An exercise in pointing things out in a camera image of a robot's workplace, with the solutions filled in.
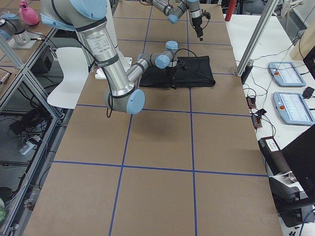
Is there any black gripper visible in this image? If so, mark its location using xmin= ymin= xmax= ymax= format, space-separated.
xmin=191 ymin=16 xmax=203 ymax=41
xmin=166 ymin=66 xmax=177 ymax=89

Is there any black printed t-shirt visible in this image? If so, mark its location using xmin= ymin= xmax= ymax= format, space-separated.
xmin=140 ymin=56 xmax=216 ymax=88

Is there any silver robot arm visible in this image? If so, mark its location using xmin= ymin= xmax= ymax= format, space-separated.
xmin=41 ymin=0 xmax=178 ymax=114
xmin=145 ymin=0 xmax=211 ymax=41

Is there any red cylinder bottle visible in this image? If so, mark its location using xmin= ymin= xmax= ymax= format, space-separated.
xmin=225 ymin=0 xmax=237 ymax=22

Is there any black water bottle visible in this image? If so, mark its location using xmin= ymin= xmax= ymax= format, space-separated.
xmin=241 ymin=59 xmax=254 ymax=85

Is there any upper orange connector board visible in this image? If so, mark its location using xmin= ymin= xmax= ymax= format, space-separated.
xmin=246 ymin=96 xmax=256 ymax=109

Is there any orange connector board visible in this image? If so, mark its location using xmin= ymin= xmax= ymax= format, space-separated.
xmin=246 ymin=96 xmax=256 ymax=109
xmin=251 ymin=109 xmax=267 ymax=130

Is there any brown paper table cover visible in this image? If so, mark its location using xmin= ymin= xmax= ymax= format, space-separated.
xmin=24 ymin=1 xmax=282 ymax=236

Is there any lower orange connector board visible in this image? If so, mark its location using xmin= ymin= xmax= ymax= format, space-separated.
xmin=251 ymin=109 xmax=267 ymax=130

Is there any upper blue teach pendant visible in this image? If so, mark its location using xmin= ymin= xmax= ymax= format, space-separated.
xmin=268 ymin=61 xmax=306 ymax=88

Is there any blue teach pendant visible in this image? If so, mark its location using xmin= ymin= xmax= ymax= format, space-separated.
xmin=273 ymin=92 xmax=315 ymax=126
xmin=268 ymin=61 xmax=306 ymax=88

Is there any white plastic chair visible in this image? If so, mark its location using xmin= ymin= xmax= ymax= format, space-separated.
xmin=47 ymin=47 xmax=89 ymax=109

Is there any lower blue teach pendant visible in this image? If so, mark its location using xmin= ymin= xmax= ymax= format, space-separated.
xmin=273 ymin=92 xmax=315 ymax=126

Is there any black computer mouse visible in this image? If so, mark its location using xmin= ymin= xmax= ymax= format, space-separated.
xmin=302 ymin=87 xmax=315 ymax=99

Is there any black box under table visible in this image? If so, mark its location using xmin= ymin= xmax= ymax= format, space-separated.
xmin=31 ymin=47 xmax=54 ymax=74

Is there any black monitor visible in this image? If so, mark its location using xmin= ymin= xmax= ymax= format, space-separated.
xmin=281 ymin=53 xmax=315 ymax=195

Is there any pink plush toy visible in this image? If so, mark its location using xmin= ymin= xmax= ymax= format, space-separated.
xmin=19 ymin=0 xmax=39 ymax=26

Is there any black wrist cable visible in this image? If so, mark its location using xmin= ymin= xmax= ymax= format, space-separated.
xmin=176 ymin=48 xmax=201 ymax=74

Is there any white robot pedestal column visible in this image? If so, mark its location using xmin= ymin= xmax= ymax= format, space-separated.
xmin=92 ymin=0 xmax=132 ymax=83

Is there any aluminium frame post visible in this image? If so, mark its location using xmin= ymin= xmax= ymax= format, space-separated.
xmin=236 ymin=0 xmax=278 ymax=77

